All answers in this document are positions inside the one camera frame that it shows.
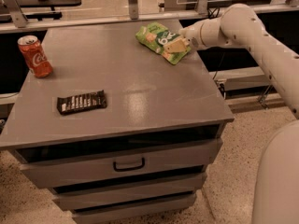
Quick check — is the top grey drawer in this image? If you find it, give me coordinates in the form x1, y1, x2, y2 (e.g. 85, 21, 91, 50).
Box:
21, 138, 222, 189

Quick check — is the middle grey drawer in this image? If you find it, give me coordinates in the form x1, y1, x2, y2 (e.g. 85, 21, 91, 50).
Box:
53, 172, 206, 210

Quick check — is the black rxbar chocolate bar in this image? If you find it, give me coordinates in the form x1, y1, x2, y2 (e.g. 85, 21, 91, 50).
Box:
57, 91, 107, 116

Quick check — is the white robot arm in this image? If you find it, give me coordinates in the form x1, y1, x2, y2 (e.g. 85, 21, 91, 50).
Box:
164, 4, 299, 224

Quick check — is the bottom grey drawer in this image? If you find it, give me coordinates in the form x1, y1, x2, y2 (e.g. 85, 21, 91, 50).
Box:
72, 191, 196, 224

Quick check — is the black hanging cable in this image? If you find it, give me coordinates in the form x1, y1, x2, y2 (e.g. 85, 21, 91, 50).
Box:
206, 6, 226, 81

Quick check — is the grey drawer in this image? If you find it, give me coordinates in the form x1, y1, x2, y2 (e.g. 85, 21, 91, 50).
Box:
53, 172, 206, 210
21, 138, 222, 189
72, 191, 196, 224

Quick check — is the green rice chip bag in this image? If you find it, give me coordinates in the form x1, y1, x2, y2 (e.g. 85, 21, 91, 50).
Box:
135, 22, 191, 65

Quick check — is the grey drawer cabinet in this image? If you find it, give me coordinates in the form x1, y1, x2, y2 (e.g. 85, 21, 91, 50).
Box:
0, 18, 235, 224

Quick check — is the metal rail frame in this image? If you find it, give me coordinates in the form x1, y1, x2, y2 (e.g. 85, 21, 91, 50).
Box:
0, 0, 298, 34

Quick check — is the orange soda can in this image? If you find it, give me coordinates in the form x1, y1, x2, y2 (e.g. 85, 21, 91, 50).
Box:
18, 35, 53, 77

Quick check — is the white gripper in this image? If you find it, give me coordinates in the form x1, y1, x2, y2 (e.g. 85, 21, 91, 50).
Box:
164, 21, 203, 53

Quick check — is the black drawer handle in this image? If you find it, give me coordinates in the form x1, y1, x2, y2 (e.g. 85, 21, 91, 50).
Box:
113, 158, 146, 173

